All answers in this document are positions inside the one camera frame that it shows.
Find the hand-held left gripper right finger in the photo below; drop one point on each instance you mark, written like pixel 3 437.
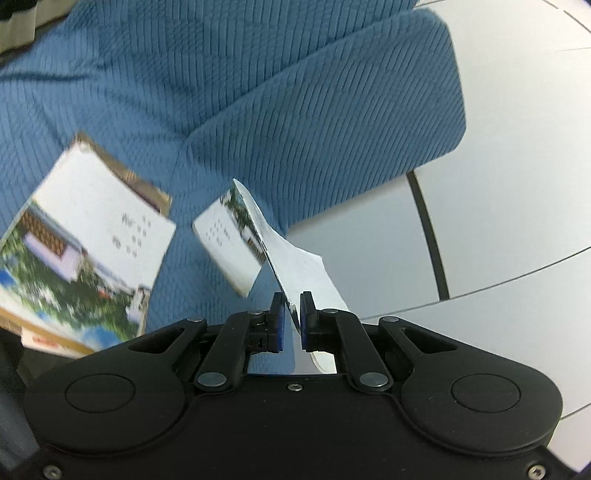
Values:
pixel 307 323

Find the white booklet with photo cover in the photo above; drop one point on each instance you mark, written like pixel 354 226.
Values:
pixel 295 263
pixel 92 221

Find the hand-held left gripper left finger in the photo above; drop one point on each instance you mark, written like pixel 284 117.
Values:
pixel 278 323

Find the white and orange book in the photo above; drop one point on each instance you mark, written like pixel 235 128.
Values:
pixel 41 339

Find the tan cover book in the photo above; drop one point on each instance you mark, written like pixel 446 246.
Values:
pixel 9 318

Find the blue quilted sofa cover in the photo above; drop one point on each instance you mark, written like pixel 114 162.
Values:
pixel 277 92

